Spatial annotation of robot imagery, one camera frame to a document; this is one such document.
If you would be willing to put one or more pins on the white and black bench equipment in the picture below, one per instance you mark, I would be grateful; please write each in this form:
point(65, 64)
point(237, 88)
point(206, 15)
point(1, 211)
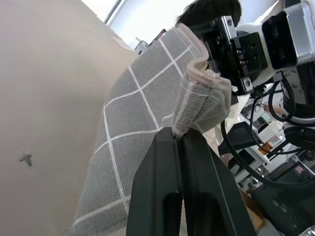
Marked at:
point(261, 137)

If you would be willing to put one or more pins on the red perforated board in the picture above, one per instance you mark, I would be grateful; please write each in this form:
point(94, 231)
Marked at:
point(158, 37)

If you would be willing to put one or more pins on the dark green machine base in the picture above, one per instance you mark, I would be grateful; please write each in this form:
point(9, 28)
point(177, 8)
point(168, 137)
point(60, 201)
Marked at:
point(285, 209)

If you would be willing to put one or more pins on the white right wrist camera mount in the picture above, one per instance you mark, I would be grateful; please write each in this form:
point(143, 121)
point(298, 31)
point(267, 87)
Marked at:
point(283, 37)

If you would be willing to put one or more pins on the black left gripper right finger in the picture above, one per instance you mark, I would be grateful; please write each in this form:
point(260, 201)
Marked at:
point(211, 182)

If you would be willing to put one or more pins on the grey checked towel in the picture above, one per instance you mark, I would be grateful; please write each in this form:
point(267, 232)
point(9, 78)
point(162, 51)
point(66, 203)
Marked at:
point(137, 123)

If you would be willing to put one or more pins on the person's black-haired head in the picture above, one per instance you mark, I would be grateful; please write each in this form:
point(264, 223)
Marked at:
point(209, 11)

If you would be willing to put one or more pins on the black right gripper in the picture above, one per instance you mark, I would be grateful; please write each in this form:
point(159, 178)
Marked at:
point(248, 56)

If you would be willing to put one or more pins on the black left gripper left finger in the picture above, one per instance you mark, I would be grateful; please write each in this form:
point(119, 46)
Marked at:
point(152, 182)

